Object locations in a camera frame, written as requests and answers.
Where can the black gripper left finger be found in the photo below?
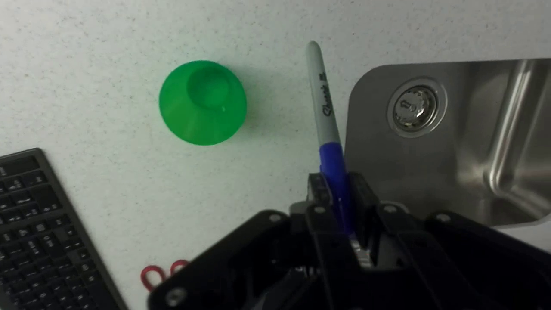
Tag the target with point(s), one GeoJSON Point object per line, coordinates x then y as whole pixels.
{"type": "Point", "coordinates": [319, 199]}

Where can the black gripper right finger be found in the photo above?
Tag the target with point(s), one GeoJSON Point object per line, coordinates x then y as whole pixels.
{"type": "Point", "coordinates": [364, 201]}

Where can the blue capped marker pen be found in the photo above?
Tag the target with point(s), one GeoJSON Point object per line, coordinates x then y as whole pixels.
{"type": "Point", "coordinates": [326, 110]}

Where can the green plastic cup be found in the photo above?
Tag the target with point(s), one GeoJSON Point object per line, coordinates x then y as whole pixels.
{"type": "Point", "coordinates": [202, 104]}

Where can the metal sink drain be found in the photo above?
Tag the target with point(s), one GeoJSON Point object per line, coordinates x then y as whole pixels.
{"type": "Point", "coordinates": [417, 108]}

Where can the stainless steel sink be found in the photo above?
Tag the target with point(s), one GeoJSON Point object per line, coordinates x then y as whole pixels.
{"type": "Point", "coordinates": [465, 156]}

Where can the black computer keyboard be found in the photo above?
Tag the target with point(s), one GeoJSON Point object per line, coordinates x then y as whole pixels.
{"type": "Point", "coordinates": [45, 235]}

